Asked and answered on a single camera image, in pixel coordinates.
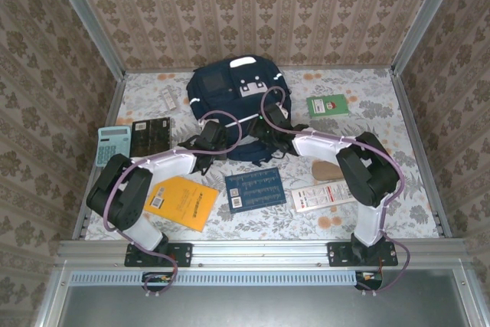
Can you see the navy blue backpack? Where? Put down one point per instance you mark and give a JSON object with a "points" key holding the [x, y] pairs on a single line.
{"points": [[214, 97]]}

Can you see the green notebook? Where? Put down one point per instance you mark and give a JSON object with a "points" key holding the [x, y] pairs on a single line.
{"points": [[325, 106]]}

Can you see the black book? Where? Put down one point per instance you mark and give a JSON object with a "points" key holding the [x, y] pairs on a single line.
{"points": [[151, 137]]}

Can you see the blue book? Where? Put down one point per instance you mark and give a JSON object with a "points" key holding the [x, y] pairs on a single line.
{"points": [[254, 191]]}

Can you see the tan pencil pouch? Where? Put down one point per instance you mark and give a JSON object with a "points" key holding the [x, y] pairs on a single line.
{"points": [[325, 172]]}

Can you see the yellow book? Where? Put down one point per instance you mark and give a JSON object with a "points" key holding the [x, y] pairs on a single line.
{"points": [[183, 204]]}

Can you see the white red stationery package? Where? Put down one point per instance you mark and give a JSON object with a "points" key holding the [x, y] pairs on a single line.
{"points": [[317, 197]]}

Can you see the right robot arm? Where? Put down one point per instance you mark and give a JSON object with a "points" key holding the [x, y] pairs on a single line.
{"points": [[317, 145]]}

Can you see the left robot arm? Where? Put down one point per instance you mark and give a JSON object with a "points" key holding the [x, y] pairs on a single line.
{"points": [[168, 162]]}

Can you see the small white eraser box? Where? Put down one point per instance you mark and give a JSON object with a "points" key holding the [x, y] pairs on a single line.
{"points": [[169, 99]]}

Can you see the floral tablecloth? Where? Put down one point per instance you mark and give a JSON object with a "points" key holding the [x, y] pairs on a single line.
{"points": [[268, 223]]}

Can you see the teal calculator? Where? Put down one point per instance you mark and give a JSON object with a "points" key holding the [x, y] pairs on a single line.
{"points": [[113, 147]]}

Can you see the grey metal sheet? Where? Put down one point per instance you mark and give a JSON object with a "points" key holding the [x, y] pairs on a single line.
{"points": [[268, 308]]}

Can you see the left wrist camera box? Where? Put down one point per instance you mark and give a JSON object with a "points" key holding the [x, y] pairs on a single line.
{"points": [[202, 121]]}

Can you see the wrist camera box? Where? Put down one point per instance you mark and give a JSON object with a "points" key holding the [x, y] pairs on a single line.
{"points": [[202, 121], [283, 112]]}

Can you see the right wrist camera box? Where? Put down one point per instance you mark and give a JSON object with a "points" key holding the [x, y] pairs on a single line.
{"points": [[283, 112]]}

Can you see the aluminium side rail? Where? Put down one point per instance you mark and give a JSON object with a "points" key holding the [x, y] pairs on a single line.
{"points": [[109, 120], [417, 143]]}

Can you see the aluminium frame rail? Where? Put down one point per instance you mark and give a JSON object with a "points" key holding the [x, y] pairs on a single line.
{"points": [[260, 252]]}

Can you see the aluminium frame post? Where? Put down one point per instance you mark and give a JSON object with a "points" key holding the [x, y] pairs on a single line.
{"points": [[86, 17], [426, 17]]}

